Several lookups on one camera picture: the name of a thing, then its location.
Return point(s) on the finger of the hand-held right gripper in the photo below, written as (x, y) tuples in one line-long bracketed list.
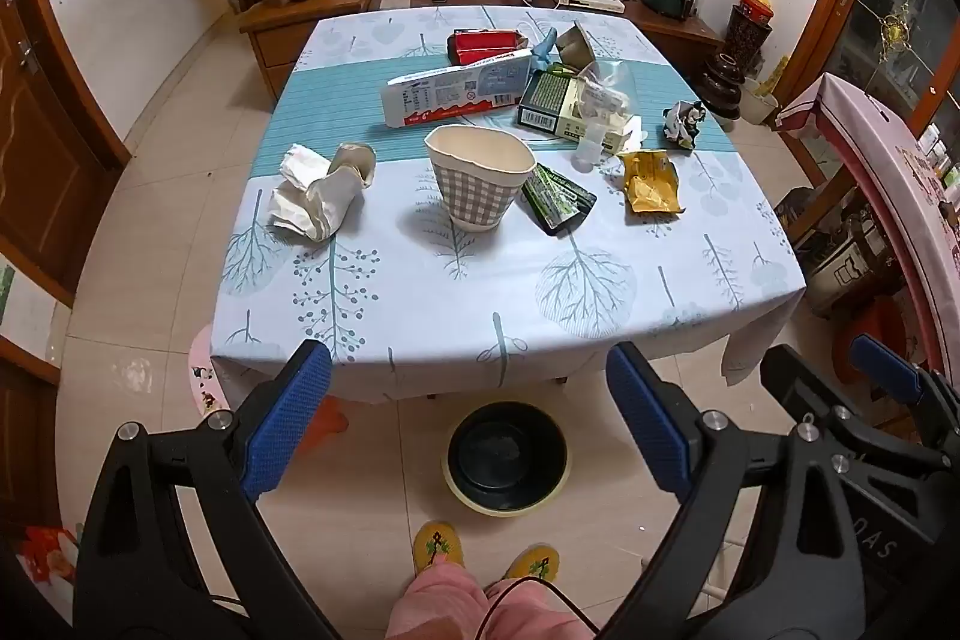
[(795, 385), (885, 368)]

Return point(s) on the checkered paper cup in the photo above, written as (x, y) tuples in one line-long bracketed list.
[(476, 190)]

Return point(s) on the brown paper cup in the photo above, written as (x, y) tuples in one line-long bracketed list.
[(574, 44)]

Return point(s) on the crumpled white tissue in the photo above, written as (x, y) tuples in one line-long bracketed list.
[(296, 168)]

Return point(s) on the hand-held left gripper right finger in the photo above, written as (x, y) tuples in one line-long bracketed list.
[(649, 422)]

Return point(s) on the dark red carved vase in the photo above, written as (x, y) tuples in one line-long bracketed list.
[(750, 36)]

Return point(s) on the yellow snack wrapper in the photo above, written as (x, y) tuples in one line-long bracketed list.
[(652, 183)]

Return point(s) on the table with pink cloth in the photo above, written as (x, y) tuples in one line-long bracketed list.
[(885, 160)]

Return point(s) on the green and cream box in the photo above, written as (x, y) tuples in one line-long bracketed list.
[(619, 134)]

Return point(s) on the pink cartoon stool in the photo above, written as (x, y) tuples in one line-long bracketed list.
[(206, 374)]

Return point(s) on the yellow slipper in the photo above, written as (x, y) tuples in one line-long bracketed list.
[(439, 546), (532, 565)]

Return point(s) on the black basin with yellow rim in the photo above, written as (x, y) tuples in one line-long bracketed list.
[(506, 452)]

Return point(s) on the brown wooden door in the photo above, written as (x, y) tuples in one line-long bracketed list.
[(45, 160)]

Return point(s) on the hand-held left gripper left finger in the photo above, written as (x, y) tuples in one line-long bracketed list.
[(289, 422)]

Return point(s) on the green black snack packet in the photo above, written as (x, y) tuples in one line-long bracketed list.
[(559, 201)]

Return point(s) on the small clear plastic cup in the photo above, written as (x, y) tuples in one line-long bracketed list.
[(589, 149)]

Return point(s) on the red printed bag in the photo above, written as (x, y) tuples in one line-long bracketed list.
[(49, 561)]

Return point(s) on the crushed white paper cup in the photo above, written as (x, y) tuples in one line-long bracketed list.
[(349, 175)]

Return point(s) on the long white red box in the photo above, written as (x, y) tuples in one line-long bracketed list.
[(450, 93)]

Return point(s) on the black carved vase stand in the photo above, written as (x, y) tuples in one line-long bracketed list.
[(721, 85)]

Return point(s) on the blue face mask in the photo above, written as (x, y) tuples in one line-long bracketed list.
[(544, 51)]

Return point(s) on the person's legs in pink pants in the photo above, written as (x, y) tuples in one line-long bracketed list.
[(442, 610)]

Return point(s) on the red cardboard box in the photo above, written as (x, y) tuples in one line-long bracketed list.
[(487, 42)]

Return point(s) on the clear plastic packaging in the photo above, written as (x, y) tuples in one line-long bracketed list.
[(604, 93)]

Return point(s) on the crumpled black white wrapper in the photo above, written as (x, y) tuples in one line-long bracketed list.
[(684, 123)]

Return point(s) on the leaf print tablecloth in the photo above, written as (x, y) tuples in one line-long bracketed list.
[(450, 310)]

